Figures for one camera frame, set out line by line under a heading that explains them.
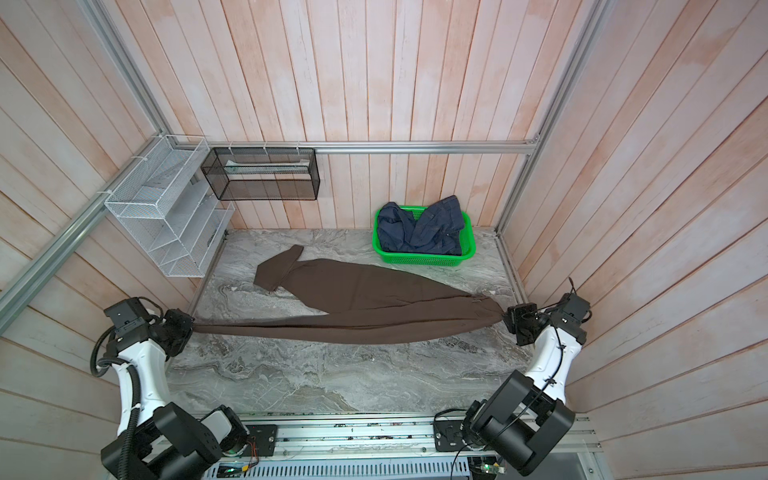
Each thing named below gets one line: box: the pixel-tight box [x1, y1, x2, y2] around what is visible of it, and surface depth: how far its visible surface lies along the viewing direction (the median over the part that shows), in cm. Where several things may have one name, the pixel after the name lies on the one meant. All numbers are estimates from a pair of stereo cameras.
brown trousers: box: [191, 245, 507, 344], surface depth 102 cm
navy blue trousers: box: [377, 195, 465, 256], surface depth 112 cm
